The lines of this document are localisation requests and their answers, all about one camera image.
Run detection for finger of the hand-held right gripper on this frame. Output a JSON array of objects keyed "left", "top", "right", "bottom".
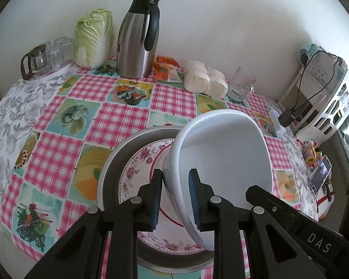
[{"left": 245, "top": 185, "right": 302, "bottom": 236}]

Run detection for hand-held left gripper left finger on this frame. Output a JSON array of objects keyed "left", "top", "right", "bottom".
[{"left": 25, "top": 169, "right": 163, "bottom": 279}]

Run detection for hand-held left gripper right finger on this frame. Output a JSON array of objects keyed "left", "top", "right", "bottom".
[{"left": 188, "top": 168, "right": 319, "bottom": 279}]

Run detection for pink floral plate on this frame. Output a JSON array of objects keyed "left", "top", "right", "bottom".
[{"left": 118, "top": 138, "right": 218, "bottom": 253}]

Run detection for large white bowl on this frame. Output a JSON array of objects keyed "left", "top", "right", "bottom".
[{"left": 162, "top": 109, "right": 274, "bottom": 252}]

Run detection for smartphone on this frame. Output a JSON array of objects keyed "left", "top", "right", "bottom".
[{"left": 310, "top": 155, "right": 332, "bottom": 194}]

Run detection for colourful snack packets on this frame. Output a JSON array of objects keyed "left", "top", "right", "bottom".
[{"left": 300, "top": 139, "right": 323, "bottom": 167}]

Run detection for white rectangular device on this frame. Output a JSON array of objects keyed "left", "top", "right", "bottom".
[{"left": 268, "top": 110, "right": 282, "bottom": 132}]

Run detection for black power adapter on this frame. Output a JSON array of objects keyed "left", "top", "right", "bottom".
[{"left": 279, "top": 109, "right": 295, "bottom": 127}]

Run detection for white plastic rack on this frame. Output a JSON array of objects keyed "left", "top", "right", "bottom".
[{"left": 278, "top": 64, "right": 349, "bottom": 141}]

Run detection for clear glass mug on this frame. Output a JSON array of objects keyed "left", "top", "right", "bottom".
[{"left": 241, "top": 75, "right": 257, "bottom": 99}]

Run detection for tall clear glass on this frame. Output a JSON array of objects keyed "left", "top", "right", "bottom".
[{"left": 231, "top": 67, "right": 246, "bottom": 89}]

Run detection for orange snack packet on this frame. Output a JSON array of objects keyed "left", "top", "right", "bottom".
[{"left": 153, "top": 55, "right": 182, "bottom": 82}]

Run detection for white and teal bag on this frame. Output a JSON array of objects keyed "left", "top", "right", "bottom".
[{"left": 299, "top": 43, "right": 348, "bottom": 93}]

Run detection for stainless steel thermos jug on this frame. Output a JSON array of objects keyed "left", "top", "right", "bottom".
[{"left": 116, "top": 0, "right": 161, "bottom": 79}]

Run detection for white tray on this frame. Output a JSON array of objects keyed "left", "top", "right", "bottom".
[{"left": 26, "top": 60, "right": 76, "bottom": 83}]

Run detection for grey floral tablecloth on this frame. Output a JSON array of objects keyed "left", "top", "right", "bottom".
[{"left": 0, "top": 64, "right": 322, "bottom": 239}]

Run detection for napa cabbage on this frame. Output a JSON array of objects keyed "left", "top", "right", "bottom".
[{"left": 73, "top": 9, "right": 115, "bottom": 68}]

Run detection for glass coffee pot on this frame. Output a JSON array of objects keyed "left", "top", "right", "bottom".
[{"left": 20, "top": 44, "right": 51, "bottom": 81}]

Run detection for black cable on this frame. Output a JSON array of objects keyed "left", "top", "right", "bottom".
[{"left": 292, "top": 50, "right": 343, "bottom": 118}]

